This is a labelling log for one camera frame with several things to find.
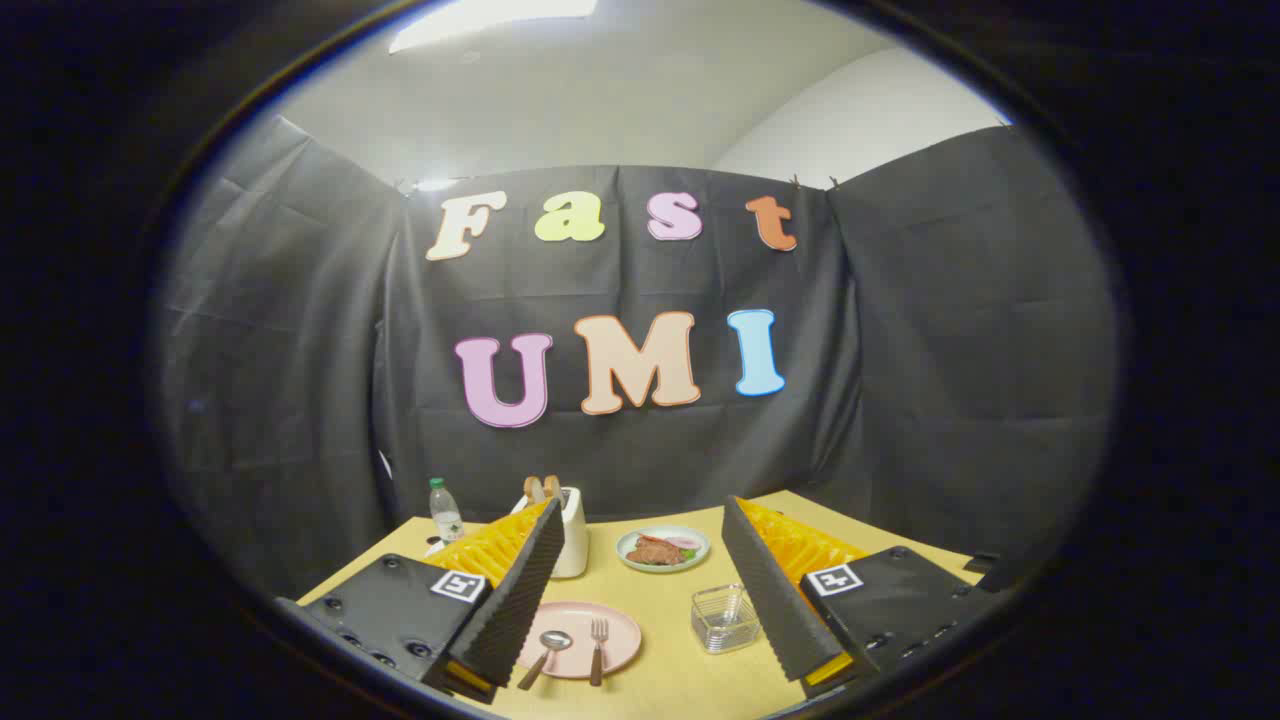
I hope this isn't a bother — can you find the clear water bottle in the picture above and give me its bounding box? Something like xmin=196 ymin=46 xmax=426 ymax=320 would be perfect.
xmin=429 ymin=477 xmax=466 ymax=546

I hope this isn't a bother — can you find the wooden handled metal spoon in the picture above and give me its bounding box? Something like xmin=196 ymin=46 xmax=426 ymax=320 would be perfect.
xmin=516 ymin=630 xmax=574 ymax=692

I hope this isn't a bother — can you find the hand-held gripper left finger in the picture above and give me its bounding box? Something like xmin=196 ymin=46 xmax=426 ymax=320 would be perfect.
xmin=275 ymin=497 xmax=566 ymax=706

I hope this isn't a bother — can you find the white toaster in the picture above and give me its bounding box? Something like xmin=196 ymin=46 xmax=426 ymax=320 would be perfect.
xmin=510 ymin=487 xmax=590 ymax=580

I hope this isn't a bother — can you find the black table clamp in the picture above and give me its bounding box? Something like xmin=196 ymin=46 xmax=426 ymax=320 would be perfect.
xmin=962 ymin=550 xmax=1031 ymax=593

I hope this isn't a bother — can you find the brown meat slice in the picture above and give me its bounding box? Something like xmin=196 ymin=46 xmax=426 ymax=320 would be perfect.
xmin=626 ymin=535 xmax=689 ymax=567

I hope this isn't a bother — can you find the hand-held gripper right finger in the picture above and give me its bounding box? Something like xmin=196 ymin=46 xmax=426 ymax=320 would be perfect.
xmin=720 ymin=495 xmax=1001 ymax=698

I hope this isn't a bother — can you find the clear cutlery holder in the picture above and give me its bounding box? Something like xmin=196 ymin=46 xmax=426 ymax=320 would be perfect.
xmin=690 ymin=584 xmax=765 ymax=655

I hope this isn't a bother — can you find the pale green plate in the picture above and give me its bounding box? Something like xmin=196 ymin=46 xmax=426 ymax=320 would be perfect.
xmin=616 ymin=525 xmax=712 ymax=574

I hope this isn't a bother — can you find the black backdrop cloth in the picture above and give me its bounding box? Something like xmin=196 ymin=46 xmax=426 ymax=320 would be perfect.
xmin=155 ymin=115 xmax=1121 ymax=601

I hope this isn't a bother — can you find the pink plate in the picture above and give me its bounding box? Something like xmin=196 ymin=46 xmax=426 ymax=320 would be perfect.
xmin=520 ymin=600 xmax=644 ymax=680

